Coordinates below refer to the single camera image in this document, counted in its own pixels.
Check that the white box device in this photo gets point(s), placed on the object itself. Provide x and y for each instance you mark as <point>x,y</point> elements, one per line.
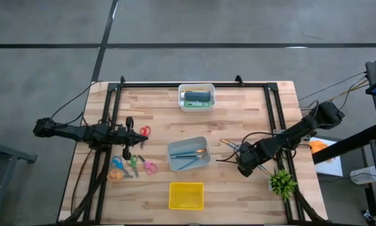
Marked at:
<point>363,175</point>

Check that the artificial green potted plant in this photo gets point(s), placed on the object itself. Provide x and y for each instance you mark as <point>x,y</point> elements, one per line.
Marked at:
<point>282,183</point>

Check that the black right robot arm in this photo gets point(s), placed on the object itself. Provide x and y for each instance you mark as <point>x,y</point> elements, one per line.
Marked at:
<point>294,132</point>

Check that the thin dark paint brush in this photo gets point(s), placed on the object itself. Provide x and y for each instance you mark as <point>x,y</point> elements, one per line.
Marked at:
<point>187,157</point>

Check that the light grey storage bin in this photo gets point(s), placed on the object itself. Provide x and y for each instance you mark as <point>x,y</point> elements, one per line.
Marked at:
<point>191,142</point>

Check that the white sheet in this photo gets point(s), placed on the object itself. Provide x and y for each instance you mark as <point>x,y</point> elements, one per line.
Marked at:
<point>332,168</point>

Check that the thin blue paint brush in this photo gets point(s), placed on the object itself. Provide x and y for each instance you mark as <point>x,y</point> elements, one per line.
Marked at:
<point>189,163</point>

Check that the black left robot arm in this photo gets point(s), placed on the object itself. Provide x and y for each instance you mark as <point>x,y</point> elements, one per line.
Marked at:
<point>71,132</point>

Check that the yellow slotted plastic basket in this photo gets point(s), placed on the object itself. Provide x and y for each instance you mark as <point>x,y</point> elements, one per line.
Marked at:
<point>186,196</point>

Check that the black frame clamp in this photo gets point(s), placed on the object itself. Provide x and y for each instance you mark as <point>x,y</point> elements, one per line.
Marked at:
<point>238,80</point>
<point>122,79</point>

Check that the grey metal rack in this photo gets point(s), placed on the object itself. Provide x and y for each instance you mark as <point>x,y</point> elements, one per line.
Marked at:
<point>5,153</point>

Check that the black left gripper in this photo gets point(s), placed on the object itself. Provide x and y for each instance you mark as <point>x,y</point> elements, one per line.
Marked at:
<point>126,136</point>

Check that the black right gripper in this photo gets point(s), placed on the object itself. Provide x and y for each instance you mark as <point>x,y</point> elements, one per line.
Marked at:
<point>250,157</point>

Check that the black aluminium table frame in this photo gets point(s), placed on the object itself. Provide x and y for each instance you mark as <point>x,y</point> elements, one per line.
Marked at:
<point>150,84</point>

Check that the orange cloth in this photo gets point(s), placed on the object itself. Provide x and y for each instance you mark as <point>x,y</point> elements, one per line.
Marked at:
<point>319,147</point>

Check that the black metal beam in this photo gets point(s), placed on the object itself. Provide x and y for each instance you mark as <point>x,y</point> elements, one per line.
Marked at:
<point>347,144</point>

